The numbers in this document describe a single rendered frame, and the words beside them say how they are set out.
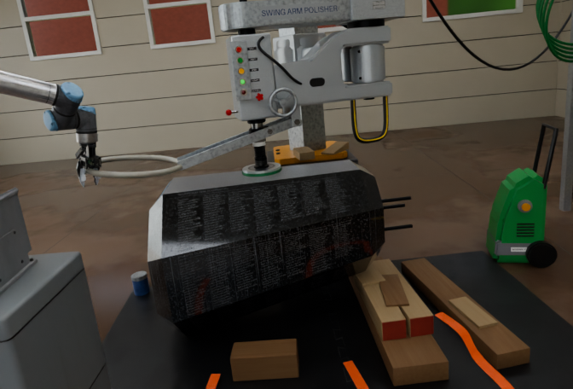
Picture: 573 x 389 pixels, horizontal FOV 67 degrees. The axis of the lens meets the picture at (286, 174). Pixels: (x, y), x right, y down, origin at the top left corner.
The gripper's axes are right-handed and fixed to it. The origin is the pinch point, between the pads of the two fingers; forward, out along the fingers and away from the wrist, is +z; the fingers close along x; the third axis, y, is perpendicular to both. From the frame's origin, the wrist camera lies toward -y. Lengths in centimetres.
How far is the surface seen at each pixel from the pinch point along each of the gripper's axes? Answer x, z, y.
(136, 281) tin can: 38, 80, -38
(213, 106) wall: 408, 11, -461
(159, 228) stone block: 19.4, 19.3, 29.7
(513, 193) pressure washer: 207, 16, 127
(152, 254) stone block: 13.8, 30.5, 31.5
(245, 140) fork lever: 68, -19, 34
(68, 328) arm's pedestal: -39, 23, 79
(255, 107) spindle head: 69, -36, 41
